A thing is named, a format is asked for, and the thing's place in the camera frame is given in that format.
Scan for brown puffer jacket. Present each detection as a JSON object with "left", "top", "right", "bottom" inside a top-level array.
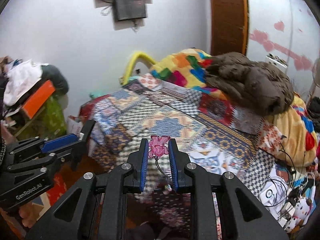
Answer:
[{"left": 204, "top": 52, "right": 294, "bottom": 116}]

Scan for teal plastic toy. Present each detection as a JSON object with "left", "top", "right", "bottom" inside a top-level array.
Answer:
[{"left": 89, "top": 91, "right": 106, "bottom": 99}]

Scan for small black wall monitor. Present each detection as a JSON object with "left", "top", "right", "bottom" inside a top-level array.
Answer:
[{"left": 113, "top": 0, "right": 147, "bottom": 22}]

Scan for white shopping bag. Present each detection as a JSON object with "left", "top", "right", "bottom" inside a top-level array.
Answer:
[{"left": 66, "top": 115, "right": 83, "bottom": 136}]

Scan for green patterned bag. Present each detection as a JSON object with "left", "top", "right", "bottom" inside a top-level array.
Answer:
[{"left": 14, "top": 96, "right": 67, "bottom": 140}]

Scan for dalmatian plush toy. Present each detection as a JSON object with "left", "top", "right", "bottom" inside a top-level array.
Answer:
[{"left": 281, "top": 197, "right": 314, "bottom": 233}]

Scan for white sliding wardrobe with hearts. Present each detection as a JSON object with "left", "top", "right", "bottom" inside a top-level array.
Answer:
[{"left": 246, "top": 0, "right": 319, "bottom": 100}]

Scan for white cloth pile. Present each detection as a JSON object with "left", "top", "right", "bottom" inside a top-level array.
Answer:
[{"left": 3, "top": 59, "right": 49, "bottom": 106}]

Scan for pink charm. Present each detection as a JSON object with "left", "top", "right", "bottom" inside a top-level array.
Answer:
[{"left": 148, "top": 135, "right": 172, "bottom": 195}]

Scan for colourful block fleece blanket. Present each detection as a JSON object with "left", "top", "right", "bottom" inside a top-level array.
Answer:
[{"left": 150, "top": 48, "right": 228, "bottom": 100}]

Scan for tangled white cables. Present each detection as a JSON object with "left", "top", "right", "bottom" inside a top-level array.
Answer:
[{"left": 260, "top": 134, "right": 316, "bottom": 221}]

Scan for patchwork patterned bedspread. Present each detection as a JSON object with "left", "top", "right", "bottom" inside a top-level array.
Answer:
[{"left": 78, "top": 73, "right": 286, "bottom": 240}]

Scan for brown wooden door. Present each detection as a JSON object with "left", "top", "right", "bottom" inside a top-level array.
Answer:
[{"left": 210, "top": 0, "right": 248, "bottom": 55}]

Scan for standing electric fan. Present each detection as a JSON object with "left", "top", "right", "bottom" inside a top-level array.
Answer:
[{"left": 306, "top": 58, "right": 320, "bottom": 105}]

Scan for orange cardboard box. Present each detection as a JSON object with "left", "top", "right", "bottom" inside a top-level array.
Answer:
[{"left": 21, "top": 80, "right": 55, "bottom": 119}]

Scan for yellow foam tube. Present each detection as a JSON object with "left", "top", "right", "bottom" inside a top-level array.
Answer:
[{"left": 119, "top": 51, "right": 157, "bottom": 86}]

